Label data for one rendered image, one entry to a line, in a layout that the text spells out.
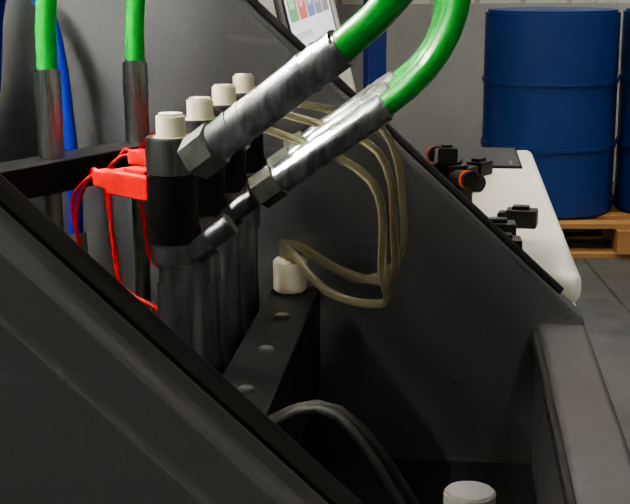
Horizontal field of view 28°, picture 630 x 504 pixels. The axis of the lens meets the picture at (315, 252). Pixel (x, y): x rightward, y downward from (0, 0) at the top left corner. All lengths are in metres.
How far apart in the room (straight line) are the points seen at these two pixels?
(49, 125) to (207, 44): 0.18
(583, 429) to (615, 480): 0.08
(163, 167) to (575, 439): 0.30
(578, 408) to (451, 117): 6.38
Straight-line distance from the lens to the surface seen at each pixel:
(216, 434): 0.34
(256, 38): 0.99
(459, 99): 7.17
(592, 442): 0.77
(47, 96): 0.86
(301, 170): 0.75
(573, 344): 0.96
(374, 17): 0.53
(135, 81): 0.93
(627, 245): 5.43
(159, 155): 0.67
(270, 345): 0.84
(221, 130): 0.57
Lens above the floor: 1.23
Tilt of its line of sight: 13 degrees down
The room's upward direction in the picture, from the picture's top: straight up
